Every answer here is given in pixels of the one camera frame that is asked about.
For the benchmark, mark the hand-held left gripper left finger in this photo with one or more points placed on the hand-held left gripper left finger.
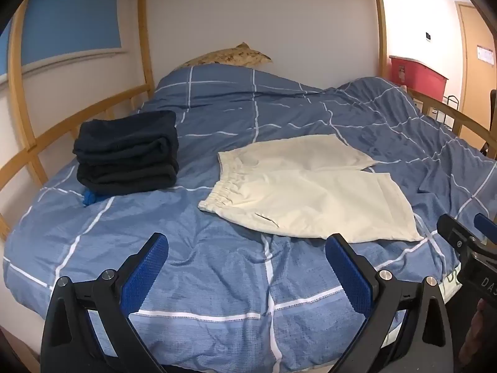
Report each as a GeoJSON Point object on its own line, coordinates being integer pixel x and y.
{"type": "Point", "coordinates": [145, 272]}

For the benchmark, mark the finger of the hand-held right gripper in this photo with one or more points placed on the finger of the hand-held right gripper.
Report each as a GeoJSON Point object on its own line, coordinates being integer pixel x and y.
{"type": "Point", "coordinates": [485, 225]}
{"type": "Point", "coordinates": [452, 233]}

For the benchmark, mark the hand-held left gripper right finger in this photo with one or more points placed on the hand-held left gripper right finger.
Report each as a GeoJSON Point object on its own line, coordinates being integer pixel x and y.
{"type": "Point", "coordinates": [347, 276]}

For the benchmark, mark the cream shorts pants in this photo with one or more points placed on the cream shorts pants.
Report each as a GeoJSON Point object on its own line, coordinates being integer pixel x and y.
{"type": "Point", "coordinates": [310, 198]}

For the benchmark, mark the black folded pants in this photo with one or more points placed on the black folded pants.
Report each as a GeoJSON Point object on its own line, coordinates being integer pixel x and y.
{"type": "Point", "coordinates": [128, 178]}

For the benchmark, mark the navy folded pants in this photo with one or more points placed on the navy folded pants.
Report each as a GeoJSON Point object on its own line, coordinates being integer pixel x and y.
{"type": "Point", "coordinates": [128, 136]}

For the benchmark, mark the person's right hand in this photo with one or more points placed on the person's right hand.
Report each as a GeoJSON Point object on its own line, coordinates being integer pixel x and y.
{"type": "Point", "coordinates": [483, 338]}

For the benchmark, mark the blue checked duvet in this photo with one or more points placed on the blue checked duvet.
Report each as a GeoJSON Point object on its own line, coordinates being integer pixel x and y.
{"type": "Point", "coordinates": [233, 279]}

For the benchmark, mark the small blue cloth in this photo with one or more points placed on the small blue cloth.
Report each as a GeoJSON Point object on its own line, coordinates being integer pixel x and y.
{"type": "Point", "coordinates": [90, 198]}

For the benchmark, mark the black chair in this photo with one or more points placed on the black chair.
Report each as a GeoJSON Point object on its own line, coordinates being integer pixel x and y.
{"type": "Point", "coordinates": [493, 116]}

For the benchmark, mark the wooden door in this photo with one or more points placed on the wooden door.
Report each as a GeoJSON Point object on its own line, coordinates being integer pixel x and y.
{"type": "Point", "coordinates": [475, 85]}

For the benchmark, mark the red storage bin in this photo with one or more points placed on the red storage bin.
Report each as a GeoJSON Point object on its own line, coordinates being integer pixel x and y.
{"type": "Point", "coordinates": [417, 75]}

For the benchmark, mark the white paper sheet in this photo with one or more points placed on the white paper sheet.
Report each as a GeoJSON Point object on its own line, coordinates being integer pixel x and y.
{"type": "Point", "coordinates": [485, 54]}

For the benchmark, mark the brown patterned pillow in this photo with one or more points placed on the brown patterned pillow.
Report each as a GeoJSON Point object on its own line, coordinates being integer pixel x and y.
{"type": "Point", "coordinates": [233, 56]}

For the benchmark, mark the blue window blind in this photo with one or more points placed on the blue window blind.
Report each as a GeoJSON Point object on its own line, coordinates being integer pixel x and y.
{"type": "Point", "coordinates": [70, 19]}

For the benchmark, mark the wooden bunk bed frame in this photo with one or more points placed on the wooden bunk bed frame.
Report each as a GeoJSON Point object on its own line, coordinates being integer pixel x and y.
{"type": "Point", "coordinates": [145, 46]}

